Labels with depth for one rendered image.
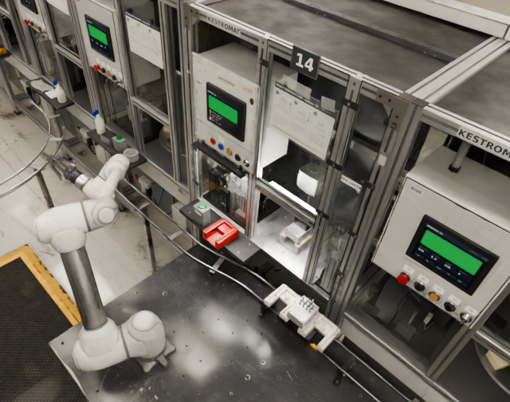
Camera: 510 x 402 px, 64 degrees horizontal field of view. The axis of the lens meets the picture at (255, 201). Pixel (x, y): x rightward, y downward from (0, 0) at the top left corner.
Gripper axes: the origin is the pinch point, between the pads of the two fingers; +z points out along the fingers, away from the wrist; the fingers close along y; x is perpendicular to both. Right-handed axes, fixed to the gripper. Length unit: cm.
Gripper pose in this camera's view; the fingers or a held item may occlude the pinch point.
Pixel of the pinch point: (48, 156)
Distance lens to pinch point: 249.6
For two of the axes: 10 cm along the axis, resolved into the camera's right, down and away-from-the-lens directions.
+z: -8.1, -5.9, -0.3
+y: 5.8, -8.1, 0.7
